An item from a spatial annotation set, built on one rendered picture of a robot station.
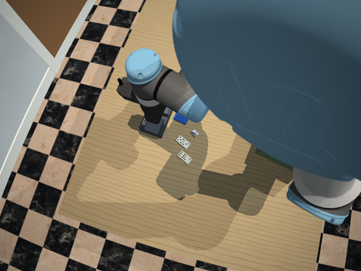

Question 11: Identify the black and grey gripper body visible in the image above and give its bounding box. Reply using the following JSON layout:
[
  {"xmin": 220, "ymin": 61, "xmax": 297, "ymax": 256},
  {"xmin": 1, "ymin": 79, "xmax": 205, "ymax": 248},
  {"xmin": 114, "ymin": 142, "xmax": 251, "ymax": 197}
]
[{"xmin": 116, "ymin": 77, "xmax": 166, "ymax": 124}]

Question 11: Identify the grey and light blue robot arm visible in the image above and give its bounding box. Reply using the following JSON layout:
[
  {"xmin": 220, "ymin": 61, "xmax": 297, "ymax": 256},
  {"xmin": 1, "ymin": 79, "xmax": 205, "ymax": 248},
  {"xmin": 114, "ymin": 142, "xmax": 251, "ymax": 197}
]
[{"xmin": 125, "ymin": 0, "xmax": 361, "ymax": 225}]

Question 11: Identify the dark grey three-compartment bin rack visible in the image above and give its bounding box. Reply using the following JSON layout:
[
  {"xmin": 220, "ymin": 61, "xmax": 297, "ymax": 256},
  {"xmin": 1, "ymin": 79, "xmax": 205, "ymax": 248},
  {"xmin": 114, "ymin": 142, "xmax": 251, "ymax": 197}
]
[{"xmin": 139, "ymin": 107, "xmax": 173, "ymax": 138}]

